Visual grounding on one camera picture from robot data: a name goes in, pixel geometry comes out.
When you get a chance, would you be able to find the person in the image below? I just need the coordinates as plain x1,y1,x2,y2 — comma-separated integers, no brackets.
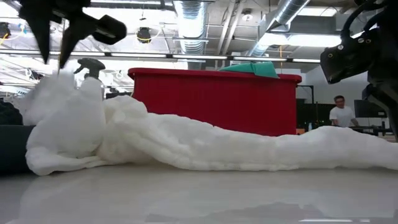
328,95,360,128

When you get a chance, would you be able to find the grey spray bottle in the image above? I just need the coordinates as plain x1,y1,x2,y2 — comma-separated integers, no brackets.
73,57,106,80

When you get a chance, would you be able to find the black equipment block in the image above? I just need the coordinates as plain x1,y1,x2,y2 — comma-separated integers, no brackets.
105,86,133,100

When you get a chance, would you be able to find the red plastic laundry bin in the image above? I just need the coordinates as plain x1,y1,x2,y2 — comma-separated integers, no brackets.
127,67,302,137

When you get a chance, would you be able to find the long ceiling light strip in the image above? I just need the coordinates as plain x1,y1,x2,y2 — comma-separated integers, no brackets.
0,49,321,63

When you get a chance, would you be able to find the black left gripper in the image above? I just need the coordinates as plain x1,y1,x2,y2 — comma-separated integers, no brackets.
18,0,127,69

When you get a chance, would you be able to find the grey ceiling air unit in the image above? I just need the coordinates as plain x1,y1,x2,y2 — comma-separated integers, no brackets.
289,14,343,35

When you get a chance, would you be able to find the teal garment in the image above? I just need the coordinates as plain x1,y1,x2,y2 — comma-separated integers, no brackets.
219,61,279,78

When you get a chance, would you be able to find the black t-shirt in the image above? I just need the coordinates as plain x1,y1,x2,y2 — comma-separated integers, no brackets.
0,99,35,175

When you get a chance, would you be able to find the white lace garment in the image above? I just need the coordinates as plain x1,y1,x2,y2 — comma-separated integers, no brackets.
12,73,398,177

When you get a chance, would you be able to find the silver ventilation duct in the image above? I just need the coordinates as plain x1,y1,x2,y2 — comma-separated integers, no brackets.
172,0,210,55
248,0,312,57

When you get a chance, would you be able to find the black display panel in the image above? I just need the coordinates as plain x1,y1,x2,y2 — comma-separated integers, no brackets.
297,99,335,131

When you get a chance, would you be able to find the black hanging ceiling lamp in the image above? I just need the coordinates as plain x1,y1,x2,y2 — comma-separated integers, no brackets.
0,21,12,40
136,27,152,44

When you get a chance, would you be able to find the black computer monitor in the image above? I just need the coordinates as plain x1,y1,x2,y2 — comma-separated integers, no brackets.
354,99,388,118

